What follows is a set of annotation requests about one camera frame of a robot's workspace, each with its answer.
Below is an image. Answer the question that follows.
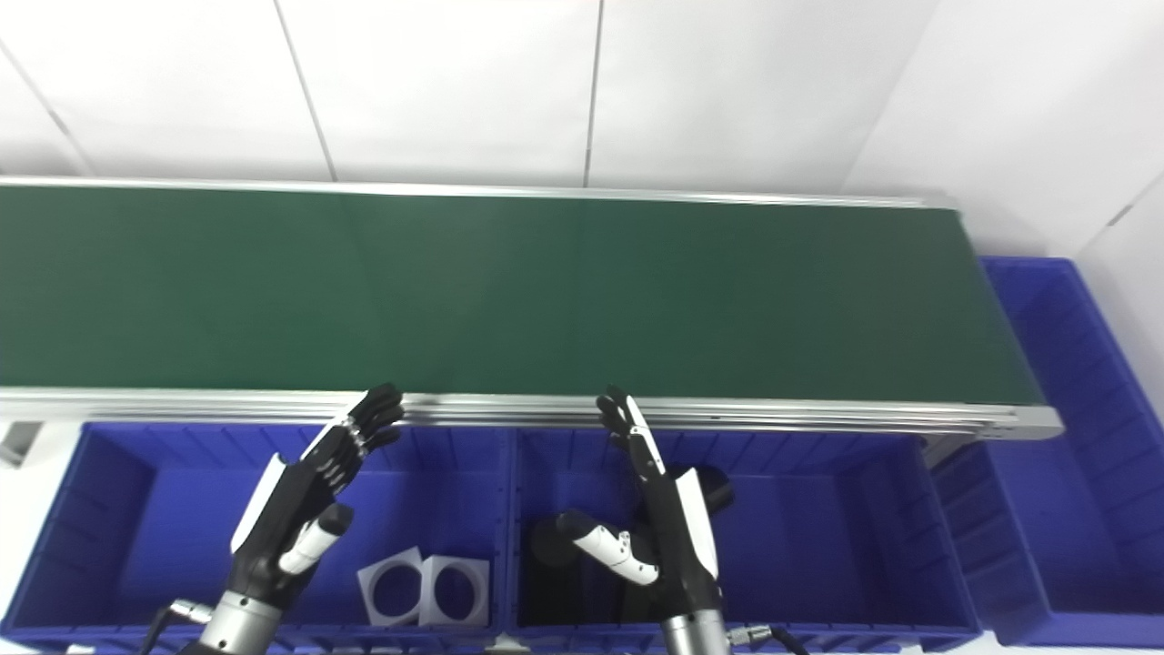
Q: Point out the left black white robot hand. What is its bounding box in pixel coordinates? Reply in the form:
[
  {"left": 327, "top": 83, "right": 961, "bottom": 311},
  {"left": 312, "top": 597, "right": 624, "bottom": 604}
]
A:
[{"left": 227, "top": 382, "right": 406, "bottom": 601}]

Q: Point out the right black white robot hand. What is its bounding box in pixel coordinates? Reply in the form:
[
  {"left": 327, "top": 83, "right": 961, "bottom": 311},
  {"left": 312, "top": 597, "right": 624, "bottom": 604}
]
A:
[{"left": 557, "top": 387, "right": 728, "bottom": 620}]

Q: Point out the white square part with hole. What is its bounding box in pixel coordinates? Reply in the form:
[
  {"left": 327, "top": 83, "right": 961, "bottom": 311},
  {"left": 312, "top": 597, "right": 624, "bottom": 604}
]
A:
[
  {"left": 356, "top": 546, "right": 428, "bottom": 627},
  {"left": 420, "top": 555, "right": 492, "bottom": 627}
]

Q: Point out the blue bin with white parts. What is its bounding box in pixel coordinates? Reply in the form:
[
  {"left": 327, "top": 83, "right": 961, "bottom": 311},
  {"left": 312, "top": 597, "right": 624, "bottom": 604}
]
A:
[{"left": 0, "top": 420, "right": 515, "bottom": 655}]

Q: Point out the blue bin with black parts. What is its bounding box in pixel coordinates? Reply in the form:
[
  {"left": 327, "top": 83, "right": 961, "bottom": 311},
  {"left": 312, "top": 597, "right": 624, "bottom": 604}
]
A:
[{"left": 505, "top": 428, "right": 983, "bottom": 651}]

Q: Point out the empty blue plastic bin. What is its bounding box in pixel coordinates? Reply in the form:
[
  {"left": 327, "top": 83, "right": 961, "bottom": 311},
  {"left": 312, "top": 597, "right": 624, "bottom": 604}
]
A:
[{"left": 932, "top": 257, "right": 1164, "bottom": 649}]

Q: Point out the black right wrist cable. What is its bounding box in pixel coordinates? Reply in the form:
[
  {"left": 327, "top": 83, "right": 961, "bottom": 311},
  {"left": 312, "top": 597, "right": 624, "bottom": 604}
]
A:
[{"left": 727, "top": 623, "right": 810, "bottom": 655}]

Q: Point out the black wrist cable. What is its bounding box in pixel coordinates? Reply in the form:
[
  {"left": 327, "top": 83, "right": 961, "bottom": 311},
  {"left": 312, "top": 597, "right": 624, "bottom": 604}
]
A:
[
  {"left": 727, "top": 623, "right": 810, "bottom": 655},
  {"left": 136, "top": 599, "right": 215, "bottom": 655}
]

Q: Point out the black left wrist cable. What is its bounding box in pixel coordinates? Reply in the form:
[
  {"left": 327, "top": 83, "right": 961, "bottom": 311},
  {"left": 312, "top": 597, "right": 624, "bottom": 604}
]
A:
[{"left": 136, "top": 599, "right": 215, "bottom": 655}]

